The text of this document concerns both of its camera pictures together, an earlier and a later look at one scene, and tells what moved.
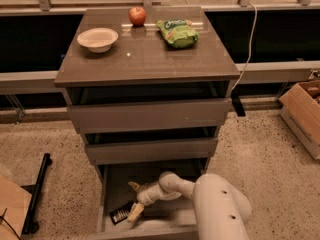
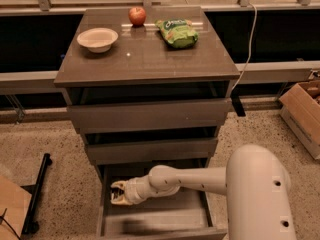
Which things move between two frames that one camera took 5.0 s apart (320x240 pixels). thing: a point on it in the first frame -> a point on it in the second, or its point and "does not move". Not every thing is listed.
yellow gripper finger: [137, 209] -> [121, 201]
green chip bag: [178, 33] does not move
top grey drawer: [111, 118] does not move
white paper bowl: [98, 40] does not move
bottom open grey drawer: [164, 219] does not move
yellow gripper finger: [134, 185] -> [122, 184]
